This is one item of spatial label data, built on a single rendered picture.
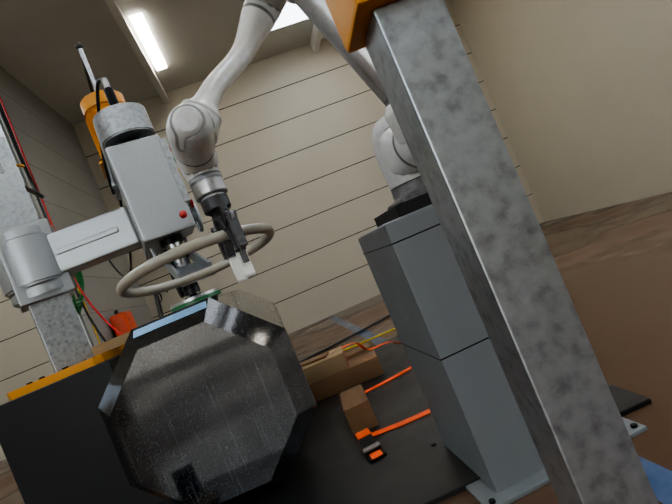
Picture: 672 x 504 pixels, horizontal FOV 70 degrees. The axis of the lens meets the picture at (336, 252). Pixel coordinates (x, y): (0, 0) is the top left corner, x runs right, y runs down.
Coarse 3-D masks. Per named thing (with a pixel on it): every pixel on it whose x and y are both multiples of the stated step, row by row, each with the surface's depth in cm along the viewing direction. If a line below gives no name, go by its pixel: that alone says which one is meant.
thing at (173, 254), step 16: (256, 224) 135; (192, 240) 124; (208, 240) 124; (224, 240) 127; (160, 256) 122; (176, 256) 122; (144, 272) 123; (208, 272) 167; (128, 288) 141; (144, 288) 152; (160, 288) 157
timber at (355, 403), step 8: (360, 384) 241; (344, 392) 239; (352, 392) 233; (360, 392) 227; (344, 400) 225; (352, 400) 220; (360, 400) 215; (368, 400) 212; (344, 408) 214; (352, 408) 211; (360, 408) 211; (368, 408) 212; (352, 416) 211; (360, 416) 211; (368, 416) 211; (352, 424) 211; (360, 424) 211; (368, 424) 211; (376, 424) 212; (352, 432) 211
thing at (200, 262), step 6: (192, 258) 205; (198, 258) 187; (204, 258) 177; (168, 264) 187; (192, 264) 196; (198, 264) 192; (204, 264) 178; (210, 264) 168; (168, 270) 198; (174, 270) 171; (180, 270) 191; (186, 270) 188; (192, 270) 184; (198, 270) 181; (174, 276) 179; (180, 276) 164; (192, 282) 166
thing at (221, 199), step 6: (210, 198) 125; (216, 198) 126; (222, 198) 127; (228, 198) 129; (204, 204) 126; (210, 204) 125; (216, 204) 125; (222, 204) 126; (228, 204) 128; (204, 210) 127; (210, 210) 126; (216, 210) 127; (222, 210) 125; (228, 210) 126; (210, 216) 131; (216, 216) 128; (222, 216) 126
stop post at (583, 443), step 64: (384, 0) 52; (384, 64) 56; (448, 64) 53; (448, 128) 53; (448, 192) 53; (512, 192) 53; (512, 256) 52; (512, 320) 52; (576, 320) 53; (512, 384) 58; (576, 384) 52; (576, 448) 52
